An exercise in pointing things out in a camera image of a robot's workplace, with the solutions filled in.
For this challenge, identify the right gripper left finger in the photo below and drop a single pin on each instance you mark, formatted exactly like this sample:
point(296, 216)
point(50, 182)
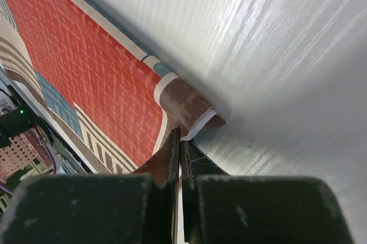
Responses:
point(140, 207)

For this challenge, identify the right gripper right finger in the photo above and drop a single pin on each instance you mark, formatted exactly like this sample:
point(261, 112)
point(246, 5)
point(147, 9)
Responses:
point(220, 208)

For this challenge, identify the patchwork patterned placemat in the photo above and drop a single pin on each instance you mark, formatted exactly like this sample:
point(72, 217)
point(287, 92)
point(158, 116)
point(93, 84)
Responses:
point(112, 99)

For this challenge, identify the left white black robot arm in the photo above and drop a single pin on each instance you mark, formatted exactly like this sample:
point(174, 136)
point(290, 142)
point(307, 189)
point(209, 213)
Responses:
point(13, 123)

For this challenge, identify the pink perforated basket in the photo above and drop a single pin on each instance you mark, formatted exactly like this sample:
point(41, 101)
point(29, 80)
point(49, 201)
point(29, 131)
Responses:
point(23, 150)

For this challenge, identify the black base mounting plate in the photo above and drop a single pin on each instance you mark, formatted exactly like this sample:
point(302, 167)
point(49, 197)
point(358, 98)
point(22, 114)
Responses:
point(46, 132)

